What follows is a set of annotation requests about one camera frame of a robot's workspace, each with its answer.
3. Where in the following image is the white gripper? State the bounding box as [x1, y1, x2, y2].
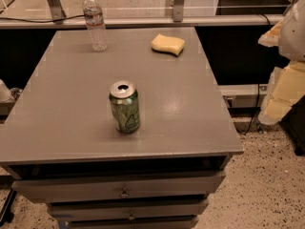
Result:
[258, 0, 305, 125]

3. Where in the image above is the clear plastic water bottle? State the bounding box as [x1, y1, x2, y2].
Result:
[83, 0, 108, 52]

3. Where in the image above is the green soda can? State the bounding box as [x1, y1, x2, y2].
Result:
[109, 80, 140, 134]

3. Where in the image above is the yellow sponge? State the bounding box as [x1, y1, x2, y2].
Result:
[152, 33, 185, 56]

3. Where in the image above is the grey drawer cabinet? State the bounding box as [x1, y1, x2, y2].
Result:
[0, 28, 243, 229]

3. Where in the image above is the white object at left edge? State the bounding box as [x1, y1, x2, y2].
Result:
[0, 79, 11, 102]

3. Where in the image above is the metal frame rail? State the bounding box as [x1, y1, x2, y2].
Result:
[0, 0, 297, 29]

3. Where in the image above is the black hanging cable right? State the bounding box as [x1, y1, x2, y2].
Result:
[234, 13, 272, 135]

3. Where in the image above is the black cable on rail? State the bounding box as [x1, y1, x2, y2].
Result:
[0, 14, 86, 24]

